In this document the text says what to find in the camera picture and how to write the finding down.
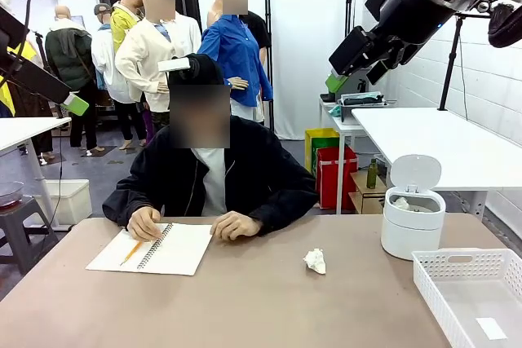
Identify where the black baseball cap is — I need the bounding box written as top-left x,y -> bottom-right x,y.
169,53 -> 225,86

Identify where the mannequin in black shirt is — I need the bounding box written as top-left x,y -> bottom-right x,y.
240,10 -> 271,76

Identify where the grey bin with tools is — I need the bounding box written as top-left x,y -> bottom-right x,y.
339,91 -> 387,124

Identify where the white storage bin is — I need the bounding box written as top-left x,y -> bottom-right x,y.
31,178 -> 93,227

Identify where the thin black hanging cable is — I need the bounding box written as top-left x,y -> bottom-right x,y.
51,117 -> 65,229

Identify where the white perforated plastic basket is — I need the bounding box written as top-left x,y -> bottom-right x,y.
411,247 -> 522,348

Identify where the white head-mounted camera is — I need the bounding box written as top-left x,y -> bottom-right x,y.
157,54 -> 201,81

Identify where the large white table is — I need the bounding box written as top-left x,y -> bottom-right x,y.
351,106 -> 522,218
0,116 -> 73,230

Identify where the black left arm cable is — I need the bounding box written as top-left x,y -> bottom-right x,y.
6,0 -> 37,78

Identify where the mannequin in yellow jacket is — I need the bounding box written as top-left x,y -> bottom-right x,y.
109,0 -> 144,55

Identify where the white spiral notebook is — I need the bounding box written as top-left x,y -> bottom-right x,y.
85,222 -> 215,277

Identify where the mannequin in cream shirt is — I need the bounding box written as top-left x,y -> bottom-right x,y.
114,0 -> 204,146

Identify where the white round trash bin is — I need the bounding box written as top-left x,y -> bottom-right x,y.
380,153 -> 447,262

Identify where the mannequin in dark puffer jacket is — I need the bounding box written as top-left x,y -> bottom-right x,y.
44,5 -> 101,152

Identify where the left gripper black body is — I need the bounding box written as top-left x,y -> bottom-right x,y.
0,7 -> 28,50

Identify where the person's right hand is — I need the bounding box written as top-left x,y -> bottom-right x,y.
126,206 -> 163,242

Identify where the white label in basket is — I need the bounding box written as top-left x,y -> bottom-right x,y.
476,316 -> 508,341

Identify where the bowl with red liquid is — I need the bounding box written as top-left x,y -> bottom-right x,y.
0,181 -> 25,211

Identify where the person's left forearm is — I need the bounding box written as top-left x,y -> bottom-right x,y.
244,191 -> 320,229

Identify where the person's left hand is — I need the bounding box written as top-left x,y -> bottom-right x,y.
209,210 -> 263,242

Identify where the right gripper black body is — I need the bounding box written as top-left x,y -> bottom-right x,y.
365,0 -> 458,68

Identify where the small white side table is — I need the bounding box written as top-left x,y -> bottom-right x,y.
317,97 -> 370,215

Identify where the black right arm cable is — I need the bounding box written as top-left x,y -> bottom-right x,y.
487,2 -> 522,49

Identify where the yellow-green bag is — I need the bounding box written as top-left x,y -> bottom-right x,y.
304,127 -> 342,181

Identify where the mannequin grey cap white shirt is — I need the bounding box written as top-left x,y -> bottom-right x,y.
91,2 -> 138,150

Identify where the green glass bottle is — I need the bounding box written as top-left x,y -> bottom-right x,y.
366,157 -> 380,191

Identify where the white backdrop sheet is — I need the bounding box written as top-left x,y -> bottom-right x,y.
191,0 -> 368,141

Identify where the person's right forearm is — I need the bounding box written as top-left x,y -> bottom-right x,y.
101,184 -> 142,229

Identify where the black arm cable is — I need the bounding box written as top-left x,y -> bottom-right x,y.
6,0 -> 37,78
487,2 -> 522,49

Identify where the grey stool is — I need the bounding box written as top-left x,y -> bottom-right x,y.
0,196 -> 60,276

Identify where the wooden shelf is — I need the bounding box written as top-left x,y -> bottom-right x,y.
349,170 -> 389,215

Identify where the person in black jacket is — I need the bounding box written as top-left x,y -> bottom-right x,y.
101,115 -> 320,231

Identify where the mannequin with yellow scarf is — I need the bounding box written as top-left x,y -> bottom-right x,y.
0,36 -> 56,161

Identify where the mannequin in blue shirt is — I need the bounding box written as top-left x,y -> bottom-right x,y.
197,0 -> 274,126

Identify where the yellow pencil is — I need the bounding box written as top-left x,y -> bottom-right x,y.
119,240 -> 144,267

